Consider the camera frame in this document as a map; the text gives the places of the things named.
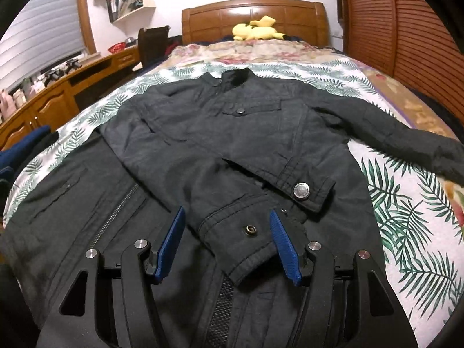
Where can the red basket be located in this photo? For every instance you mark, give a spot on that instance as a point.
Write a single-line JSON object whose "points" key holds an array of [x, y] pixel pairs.
{"points": [[117, 48]]}

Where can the yellow plush toy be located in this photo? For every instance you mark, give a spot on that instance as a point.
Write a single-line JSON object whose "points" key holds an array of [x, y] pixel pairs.
{"points": [[262, 29]]}

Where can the pink bottle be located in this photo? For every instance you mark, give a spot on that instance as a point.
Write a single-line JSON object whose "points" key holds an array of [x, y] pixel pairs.
{"points": [[7, 105]]}

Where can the dark wooden chair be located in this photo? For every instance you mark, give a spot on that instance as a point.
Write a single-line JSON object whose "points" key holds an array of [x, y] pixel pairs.
{"points": [[152, 44]]}

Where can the grey window blind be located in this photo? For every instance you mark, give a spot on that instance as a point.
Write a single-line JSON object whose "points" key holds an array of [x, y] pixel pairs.
{"points": [[45, 32]]}

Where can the black jacket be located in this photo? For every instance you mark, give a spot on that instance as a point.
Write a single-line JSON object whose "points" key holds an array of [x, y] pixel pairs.
{"points": [[229, 150]]}

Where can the wooden desk cabinet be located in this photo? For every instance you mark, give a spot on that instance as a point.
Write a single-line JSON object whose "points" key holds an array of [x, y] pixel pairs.
{"points": [[66, 98]]}

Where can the floral quilt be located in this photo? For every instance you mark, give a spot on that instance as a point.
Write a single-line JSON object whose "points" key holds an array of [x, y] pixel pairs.
{"points": [[275, 52]]}

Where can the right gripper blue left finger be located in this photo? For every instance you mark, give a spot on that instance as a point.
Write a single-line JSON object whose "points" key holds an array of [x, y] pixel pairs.
{"points": [[167, 243]]}

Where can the palm leaf print bedsheet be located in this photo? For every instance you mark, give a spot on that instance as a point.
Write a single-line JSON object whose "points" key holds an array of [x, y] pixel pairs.
{"points": [[428, 281]]}

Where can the navy blue folded clothes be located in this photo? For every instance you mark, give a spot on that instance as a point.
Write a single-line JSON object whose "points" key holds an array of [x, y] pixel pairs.
{"points": [[14, 158]]}

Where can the wooden louvered wardrobe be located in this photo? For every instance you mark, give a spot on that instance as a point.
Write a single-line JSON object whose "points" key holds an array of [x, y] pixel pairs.
{"points": [[406, 40]]}

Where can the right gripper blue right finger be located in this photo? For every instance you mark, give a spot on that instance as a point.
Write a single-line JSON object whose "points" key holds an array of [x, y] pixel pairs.
{"points": [[286, 250]]}

